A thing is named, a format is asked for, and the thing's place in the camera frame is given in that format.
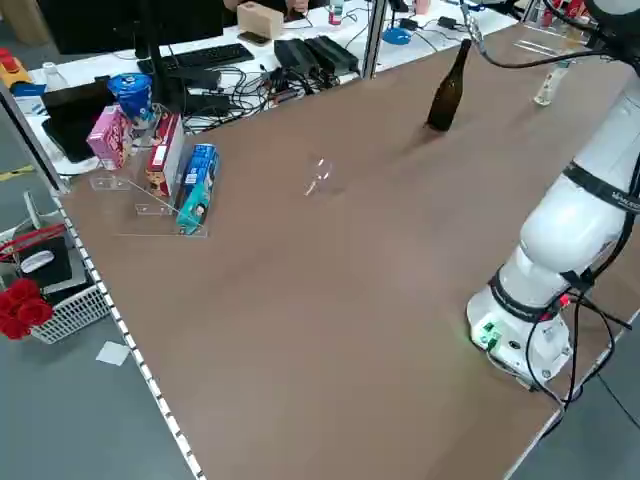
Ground clear plastic drink bottle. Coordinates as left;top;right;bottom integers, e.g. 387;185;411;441
532;60;572;108

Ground dark glass bottle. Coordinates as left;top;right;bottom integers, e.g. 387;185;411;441
425;38;474;133

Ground clear acrylic drink shelf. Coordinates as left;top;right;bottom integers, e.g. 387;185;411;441
513;0;599;57

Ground small white-capped water bottle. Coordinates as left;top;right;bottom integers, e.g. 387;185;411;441
41;61;69;94

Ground blue cookie box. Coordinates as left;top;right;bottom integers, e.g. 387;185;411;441
175;143;221;236

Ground clear acrylic snack shelf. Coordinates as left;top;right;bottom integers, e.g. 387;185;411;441
88;102;211;240

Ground red white snack box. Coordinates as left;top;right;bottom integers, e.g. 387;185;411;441
144;113;186;198

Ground black power supply brick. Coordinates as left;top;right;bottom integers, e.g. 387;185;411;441
303;35;361;74
273;38;320;77

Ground black keyboard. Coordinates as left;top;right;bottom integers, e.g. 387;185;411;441
136;42;256;74

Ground blue desk lamp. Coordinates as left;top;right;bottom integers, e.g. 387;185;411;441
381;0;417;46

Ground brown cardboard box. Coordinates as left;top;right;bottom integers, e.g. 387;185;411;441
235;1;286;39

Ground pink snack box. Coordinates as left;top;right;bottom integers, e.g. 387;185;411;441
85;105;134;172

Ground white paper sheet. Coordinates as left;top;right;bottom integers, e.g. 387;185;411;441
95;340;131;367

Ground blue snack cup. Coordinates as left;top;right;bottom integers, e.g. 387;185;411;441
106;72;154;132

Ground white plastic basket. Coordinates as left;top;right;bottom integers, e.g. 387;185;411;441
28;280;114;347

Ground black box under mouse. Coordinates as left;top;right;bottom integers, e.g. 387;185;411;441
13;234;75;291

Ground black laptop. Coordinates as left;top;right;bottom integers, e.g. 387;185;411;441
39;78;120;165

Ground white computer mouse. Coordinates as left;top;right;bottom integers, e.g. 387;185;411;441
18;249;56;274

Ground white stand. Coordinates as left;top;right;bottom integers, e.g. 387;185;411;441
22;190;62;232

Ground red artificial roses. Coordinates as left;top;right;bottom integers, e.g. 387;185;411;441
0;277;56;342

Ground black monitor with stand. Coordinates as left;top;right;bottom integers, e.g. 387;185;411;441
37;0;225;109

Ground blue white carton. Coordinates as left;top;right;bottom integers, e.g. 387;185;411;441
8;82;50;117

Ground yellow red device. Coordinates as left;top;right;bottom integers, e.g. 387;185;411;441
0;47;29;89

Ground aluminium profile post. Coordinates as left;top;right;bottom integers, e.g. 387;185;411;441
361;0;390;81

